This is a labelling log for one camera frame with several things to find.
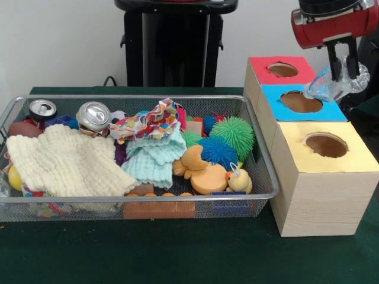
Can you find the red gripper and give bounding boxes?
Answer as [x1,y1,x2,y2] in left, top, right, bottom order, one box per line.
[291,5,379,82]

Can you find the clear plastic piece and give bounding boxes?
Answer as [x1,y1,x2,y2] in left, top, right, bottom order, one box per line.
[304,66,371,102]

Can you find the wooden box with three holes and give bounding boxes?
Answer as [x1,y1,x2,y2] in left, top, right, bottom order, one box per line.
[243,56,379,237]

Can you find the shallow clear mesh bin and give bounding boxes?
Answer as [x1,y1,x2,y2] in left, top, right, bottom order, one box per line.
[0,95,280,222]

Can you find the black chair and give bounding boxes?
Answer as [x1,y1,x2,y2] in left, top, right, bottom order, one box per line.
[343,24,379,116]

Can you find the large green spiky ball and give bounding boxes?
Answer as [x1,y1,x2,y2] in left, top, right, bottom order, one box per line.
[210,116,256,162]

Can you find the blue spiky ball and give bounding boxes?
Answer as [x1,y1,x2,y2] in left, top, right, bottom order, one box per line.
[198,135,239,171]

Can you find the small yellow rubber duck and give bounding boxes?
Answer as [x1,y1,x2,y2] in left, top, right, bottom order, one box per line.
[226,163,253,193]

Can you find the small green spiky ball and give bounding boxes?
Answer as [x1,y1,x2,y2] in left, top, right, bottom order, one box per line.
[181,129,203,149]

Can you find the orange foam duck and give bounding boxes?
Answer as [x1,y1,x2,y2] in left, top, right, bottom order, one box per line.
[172,144,229,195]

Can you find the multicolour polka dot cloth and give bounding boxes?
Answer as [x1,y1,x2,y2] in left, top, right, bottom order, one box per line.
[110,98,187,144]

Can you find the mint green cloth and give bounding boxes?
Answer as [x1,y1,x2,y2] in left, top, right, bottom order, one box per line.
[121,127,187,189]

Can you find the orange toy brick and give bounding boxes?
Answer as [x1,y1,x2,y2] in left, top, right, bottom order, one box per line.
[123,191,196,220]

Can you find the crushed silver can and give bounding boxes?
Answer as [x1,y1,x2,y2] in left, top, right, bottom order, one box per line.
[76,101,112,134]

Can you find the cream knit cloth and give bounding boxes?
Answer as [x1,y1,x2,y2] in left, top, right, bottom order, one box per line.
[6,124,137,198]

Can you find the upright dark soda can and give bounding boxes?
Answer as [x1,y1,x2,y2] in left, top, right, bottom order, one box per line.
[28,99,58,124]

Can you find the brown toy football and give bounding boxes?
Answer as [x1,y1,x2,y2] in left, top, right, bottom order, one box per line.
[8,120,43,138]

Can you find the yellow ball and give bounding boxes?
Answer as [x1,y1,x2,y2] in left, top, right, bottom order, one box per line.
[7,164,25,191]

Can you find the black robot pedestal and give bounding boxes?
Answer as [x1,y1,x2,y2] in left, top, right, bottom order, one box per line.
[114,0,239,88]

